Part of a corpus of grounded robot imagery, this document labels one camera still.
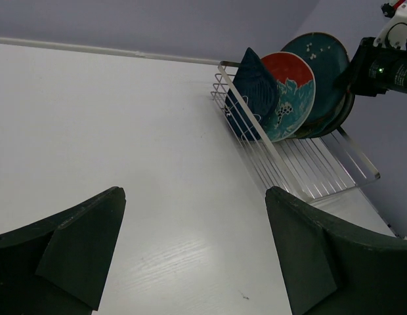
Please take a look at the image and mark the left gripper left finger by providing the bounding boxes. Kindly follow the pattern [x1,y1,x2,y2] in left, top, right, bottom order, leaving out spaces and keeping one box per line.
[0,186,126,314]

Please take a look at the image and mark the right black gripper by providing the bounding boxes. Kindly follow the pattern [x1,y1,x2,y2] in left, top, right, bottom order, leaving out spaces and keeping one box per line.
[333,37,407,97]

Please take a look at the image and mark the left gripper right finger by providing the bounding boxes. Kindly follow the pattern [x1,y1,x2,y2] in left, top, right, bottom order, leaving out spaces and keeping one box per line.
[265,186,407,314]

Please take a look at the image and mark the blue speckled round plate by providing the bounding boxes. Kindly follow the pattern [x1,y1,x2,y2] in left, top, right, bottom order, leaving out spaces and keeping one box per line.
[282,32,350,129]

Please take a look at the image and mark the red and teal plate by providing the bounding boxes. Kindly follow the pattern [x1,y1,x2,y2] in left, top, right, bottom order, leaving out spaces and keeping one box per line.
[261,51,316,142]

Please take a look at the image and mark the dark blue teardrop plate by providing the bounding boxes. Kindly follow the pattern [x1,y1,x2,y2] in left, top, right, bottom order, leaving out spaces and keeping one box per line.
[225,47,279,141]

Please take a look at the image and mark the metal wire dish rack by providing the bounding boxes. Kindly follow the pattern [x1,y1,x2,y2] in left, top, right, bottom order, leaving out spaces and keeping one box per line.
[211,61,380,202]

